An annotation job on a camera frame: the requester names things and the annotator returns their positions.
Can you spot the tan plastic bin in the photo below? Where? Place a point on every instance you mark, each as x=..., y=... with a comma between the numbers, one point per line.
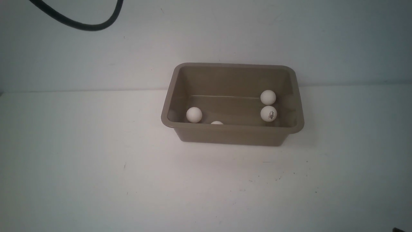
x=230, y=93

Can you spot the white ping-pong ball with logo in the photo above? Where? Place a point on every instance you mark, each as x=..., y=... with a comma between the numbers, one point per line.
x=268, y=113

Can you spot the plain white ping-pong ball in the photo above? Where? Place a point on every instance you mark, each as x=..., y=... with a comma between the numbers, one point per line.
x=268, y=97

